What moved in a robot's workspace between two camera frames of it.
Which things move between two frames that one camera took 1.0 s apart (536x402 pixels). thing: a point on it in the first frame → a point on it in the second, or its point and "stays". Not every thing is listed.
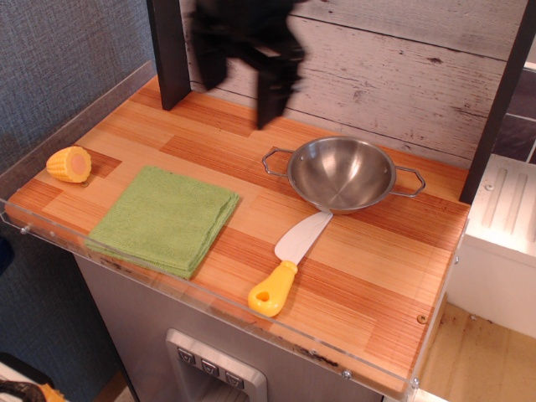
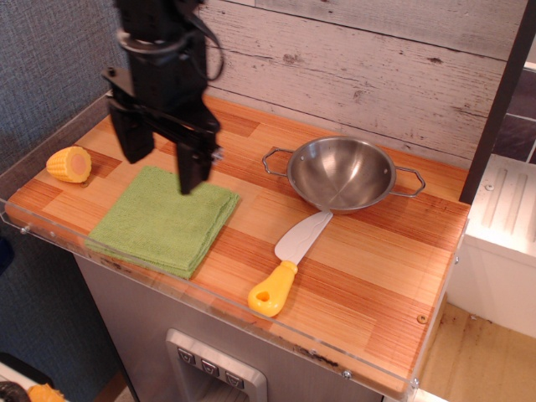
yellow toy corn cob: (73, 164) stays
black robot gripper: (255, 31) → (166, 83)
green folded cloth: (158, 223) stays
